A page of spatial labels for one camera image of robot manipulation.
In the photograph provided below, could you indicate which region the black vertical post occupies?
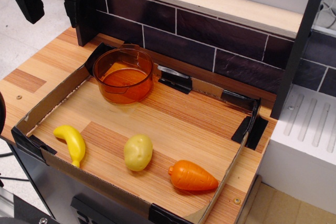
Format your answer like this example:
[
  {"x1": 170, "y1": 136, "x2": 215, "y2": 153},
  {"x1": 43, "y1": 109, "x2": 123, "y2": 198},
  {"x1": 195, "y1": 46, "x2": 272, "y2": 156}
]
[{"x1": 270, "y1": 0, "x2": 322, "y2": 119}]

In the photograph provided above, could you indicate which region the yellow plastic toy banana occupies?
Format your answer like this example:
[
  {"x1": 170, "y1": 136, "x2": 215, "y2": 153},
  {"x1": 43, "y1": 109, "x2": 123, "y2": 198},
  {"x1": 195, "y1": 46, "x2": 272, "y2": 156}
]
[{"x1": 53, "y1": 125, "x2": 86, "y2": 168}]

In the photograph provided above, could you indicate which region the yellow plastic toy potato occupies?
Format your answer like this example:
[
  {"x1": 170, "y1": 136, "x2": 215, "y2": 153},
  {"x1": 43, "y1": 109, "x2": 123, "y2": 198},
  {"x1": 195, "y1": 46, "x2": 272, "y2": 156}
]
[{"x1": 123, "y1": 134, "x2": 153, "y2": 172}]

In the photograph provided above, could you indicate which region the light wooden shelf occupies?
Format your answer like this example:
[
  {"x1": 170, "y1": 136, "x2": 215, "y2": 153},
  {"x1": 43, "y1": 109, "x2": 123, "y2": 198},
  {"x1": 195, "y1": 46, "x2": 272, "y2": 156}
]
[{"x1": 158, "y1": 0, "x2": 303, "y2": 38}]

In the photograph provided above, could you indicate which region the cardboard fence with black tape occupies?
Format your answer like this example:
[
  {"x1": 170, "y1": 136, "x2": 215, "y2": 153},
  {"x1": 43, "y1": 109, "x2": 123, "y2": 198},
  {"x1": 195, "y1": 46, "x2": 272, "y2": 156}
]
[{"x1": 12, "y1": 43, "x2": 267, "y2": 223}]

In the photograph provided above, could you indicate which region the transparent orange plastic pot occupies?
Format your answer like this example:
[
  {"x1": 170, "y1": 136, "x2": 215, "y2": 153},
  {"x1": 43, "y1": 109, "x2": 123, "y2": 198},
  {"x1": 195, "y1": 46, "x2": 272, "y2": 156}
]
[{"x1": 92, "y1": 44, "x2": 154, "y2": 104}]

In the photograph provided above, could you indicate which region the white ribbed drainboard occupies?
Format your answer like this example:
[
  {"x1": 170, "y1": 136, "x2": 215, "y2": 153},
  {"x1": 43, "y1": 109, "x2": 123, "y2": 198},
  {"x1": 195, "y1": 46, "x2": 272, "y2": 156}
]
[{"x1": 259, "y1": 85, "x2": 335, "y2": 214}]

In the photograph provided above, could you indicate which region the black toy oven handle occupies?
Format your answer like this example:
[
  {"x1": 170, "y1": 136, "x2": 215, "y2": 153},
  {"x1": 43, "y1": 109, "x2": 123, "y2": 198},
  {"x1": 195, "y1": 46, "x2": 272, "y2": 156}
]
[{"x1": 70, "y1": 196, "x2": 116, "y2": 223}]

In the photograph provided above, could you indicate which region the dark tiled backsplash panel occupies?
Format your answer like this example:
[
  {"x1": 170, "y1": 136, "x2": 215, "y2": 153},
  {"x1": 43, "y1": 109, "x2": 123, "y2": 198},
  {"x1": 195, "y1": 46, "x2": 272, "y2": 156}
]
[{"x1": 75, "y1": 0, "x2": 336, "y2": 98}]

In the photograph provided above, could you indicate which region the orange plastic toy carrot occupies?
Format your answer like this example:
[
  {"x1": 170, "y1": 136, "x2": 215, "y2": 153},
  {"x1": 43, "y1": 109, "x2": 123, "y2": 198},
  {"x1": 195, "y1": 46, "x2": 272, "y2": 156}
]
[{"x1": 168, "y1": 160, "x2": 219, "y2": 191}]

